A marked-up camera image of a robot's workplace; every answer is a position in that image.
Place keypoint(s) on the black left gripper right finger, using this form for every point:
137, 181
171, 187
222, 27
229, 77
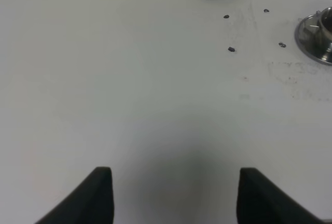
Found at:
260, 201

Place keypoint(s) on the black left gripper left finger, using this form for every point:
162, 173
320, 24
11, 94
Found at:
92, 201

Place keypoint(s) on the steel saucer near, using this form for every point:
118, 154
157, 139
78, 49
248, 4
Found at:
307, 34

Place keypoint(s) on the steel teacup near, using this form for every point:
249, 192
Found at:
323, 36

